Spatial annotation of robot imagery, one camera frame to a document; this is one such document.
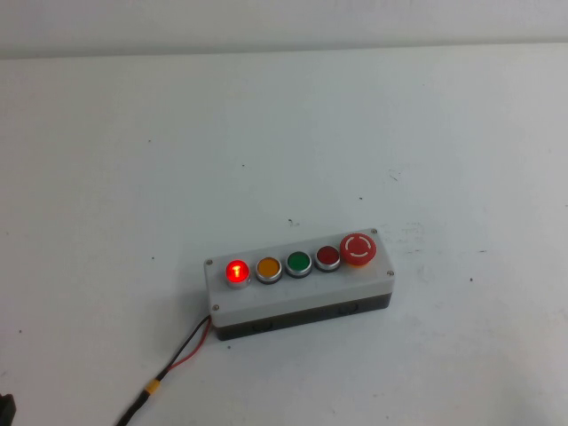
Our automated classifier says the grey button box black base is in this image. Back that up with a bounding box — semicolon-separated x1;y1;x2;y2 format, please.
202;227;395;343

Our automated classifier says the thin red wire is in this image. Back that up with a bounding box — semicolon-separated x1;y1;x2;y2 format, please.
170;319;214;372

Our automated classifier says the thin black wire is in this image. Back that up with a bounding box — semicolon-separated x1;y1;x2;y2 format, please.
154;313;211;383

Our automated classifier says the green round push button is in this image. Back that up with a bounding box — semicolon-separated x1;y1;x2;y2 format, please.
284;250;313;280

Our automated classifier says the red mushroom emergency stop button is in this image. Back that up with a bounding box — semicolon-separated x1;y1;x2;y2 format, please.
339;232;379;269

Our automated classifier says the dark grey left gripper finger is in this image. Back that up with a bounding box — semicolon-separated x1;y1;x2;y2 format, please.
0;391;18;418

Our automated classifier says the dark red round push button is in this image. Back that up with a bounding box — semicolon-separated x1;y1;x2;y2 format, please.
313;245;342;274

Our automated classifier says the black sheathed cable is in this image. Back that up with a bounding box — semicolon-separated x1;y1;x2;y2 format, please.
110;389;153;426

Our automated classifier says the lit red indicator light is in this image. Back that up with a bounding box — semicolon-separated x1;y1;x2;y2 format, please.
225;258;253;289

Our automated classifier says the yellow round push button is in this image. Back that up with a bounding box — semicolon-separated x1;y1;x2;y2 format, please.
255;256;284;286

